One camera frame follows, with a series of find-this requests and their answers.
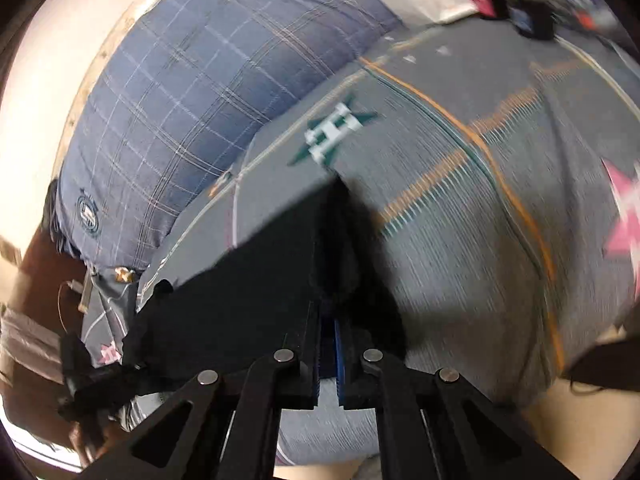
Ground grey star print bedsheet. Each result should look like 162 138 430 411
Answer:
80 20 640 466

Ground black pants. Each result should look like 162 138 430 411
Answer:
122 175 408 396

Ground dark grey clothing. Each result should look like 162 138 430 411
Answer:
42 180 77 257

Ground light grey cloth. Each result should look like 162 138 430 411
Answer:
0 305 67 382

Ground blue plaid pillow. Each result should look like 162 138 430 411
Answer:
55 0 401 273

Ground white charging cable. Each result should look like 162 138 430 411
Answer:
56 282 81 333

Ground small black box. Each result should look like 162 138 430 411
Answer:
510 0 557 41

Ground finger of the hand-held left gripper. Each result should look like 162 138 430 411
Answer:
97 362 151 387

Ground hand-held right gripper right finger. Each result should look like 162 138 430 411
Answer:
335 316 571 480

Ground beige power strip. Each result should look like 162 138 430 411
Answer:
76 274 94 314

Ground brown blanket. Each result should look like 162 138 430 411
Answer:
0 232 101 461

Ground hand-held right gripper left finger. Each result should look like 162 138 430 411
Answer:
85 302 323 480

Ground dark cloth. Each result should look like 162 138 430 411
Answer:
560 327 640 396

